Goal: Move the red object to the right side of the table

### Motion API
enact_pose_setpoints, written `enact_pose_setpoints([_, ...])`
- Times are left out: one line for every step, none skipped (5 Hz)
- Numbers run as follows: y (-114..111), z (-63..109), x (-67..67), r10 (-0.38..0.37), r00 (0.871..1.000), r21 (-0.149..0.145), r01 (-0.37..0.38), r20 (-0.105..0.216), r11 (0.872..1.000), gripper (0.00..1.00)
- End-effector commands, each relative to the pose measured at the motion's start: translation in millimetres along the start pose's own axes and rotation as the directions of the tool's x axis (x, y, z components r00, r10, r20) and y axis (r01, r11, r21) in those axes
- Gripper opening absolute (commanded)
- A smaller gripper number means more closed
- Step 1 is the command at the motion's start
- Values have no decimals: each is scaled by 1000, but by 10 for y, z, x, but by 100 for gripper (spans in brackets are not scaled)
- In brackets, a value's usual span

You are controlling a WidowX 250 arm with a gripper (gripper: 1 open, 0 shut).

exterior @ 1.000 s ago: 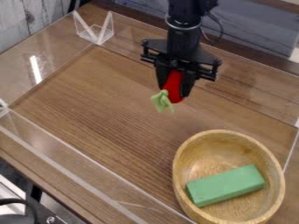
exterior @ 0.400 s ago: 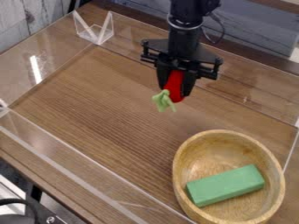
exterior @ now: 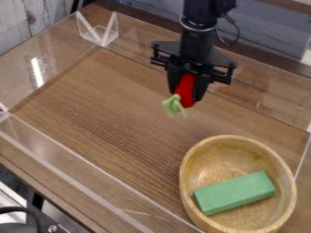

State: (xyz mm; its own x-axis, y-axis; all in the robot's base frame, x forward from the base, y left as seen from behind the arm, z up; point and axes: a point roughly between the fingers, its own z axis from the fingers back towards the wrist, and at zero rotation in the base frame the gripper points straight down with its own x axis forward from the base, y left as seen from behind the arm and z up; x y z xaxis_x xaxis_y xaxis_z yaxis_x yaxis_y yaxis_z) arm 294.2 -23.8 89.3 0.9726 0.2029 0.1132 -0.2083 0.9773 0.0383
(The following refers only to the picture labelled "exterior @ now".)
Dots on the green rectangular block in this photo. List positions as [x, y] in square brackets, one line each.
[234, 193]

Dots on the red plush strawberry toy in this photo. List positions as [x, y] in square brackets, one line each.
[182, 98]

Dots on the wooden bowl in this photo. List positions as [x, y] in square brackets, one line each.
[225, 157]

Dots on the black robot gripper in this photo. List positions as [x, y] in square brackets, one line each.
[194, 55]

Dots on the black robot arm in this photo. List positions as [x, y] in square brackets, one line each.
[200, 15]

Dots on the black metal table frame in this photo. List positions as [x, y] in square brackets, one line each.
[55, 221]

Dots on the clear acrylic corner bracket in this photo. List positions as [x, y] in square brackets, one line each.
[100, 35]

